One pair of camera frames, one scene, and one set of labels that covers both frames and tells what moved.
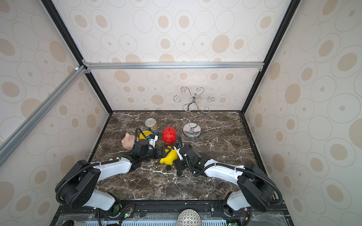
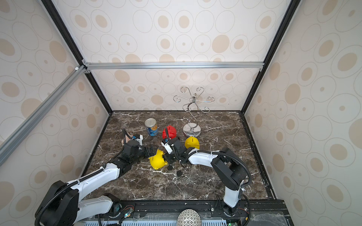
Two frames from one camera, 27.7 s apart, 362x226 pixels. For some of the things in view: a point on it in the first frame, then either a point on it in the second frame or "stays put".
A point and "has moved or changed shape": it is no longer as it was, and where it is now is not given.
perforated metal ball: [189, 217] stays put
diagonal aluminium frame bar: [9, 144] stays put
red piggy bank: [169, 134] stays put
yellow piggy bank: [171, 155] has moved or changed shape
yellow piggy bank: [146, 133] -> [157, 161]
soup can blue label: [151, 124] stays put
